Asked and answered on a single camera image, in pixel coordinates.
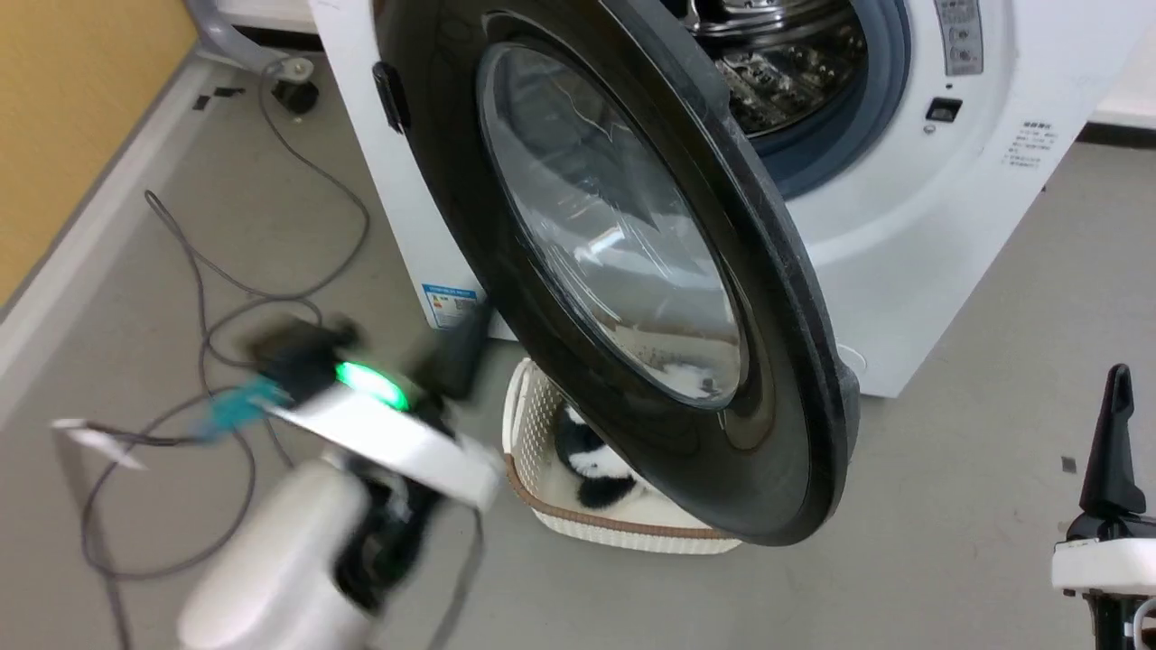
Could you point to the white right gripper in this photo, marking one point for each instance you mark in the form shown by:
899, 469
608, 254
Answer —
1106, 564

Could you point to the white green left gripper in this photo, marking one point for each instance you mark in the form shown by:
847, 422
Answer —
397, 438

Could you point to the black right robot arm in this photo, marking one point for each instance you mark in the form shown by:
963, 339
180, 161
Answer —
1120, 623

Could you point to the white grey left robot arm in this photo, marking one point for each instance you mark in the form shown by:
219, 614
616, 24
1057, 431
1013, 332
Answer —
271, 560

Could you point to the black door latch hook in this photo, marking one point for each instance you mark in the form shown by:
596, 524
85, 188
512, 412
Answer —
391, 95

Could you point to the white front-load washing machine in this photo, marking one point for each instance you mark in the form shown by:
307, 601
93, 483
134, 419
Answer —
912, 253

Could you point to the black round washer door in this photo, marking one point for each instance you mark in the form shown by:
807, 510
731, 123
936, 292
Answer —
768, 298

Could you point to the white woven laundry basket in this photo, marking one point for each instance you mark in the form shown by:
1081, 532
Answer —
528, 424

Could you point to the black and white panda plush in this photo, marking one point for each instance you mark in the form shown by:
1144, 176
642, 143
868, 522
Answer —
587, 456

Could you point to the black caster wheel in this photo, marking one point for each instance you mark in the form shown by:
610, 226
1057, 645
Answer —
296, 95

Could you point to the printed text sticker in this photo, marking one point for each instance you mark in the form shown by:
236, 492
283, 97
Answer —
1030, 144

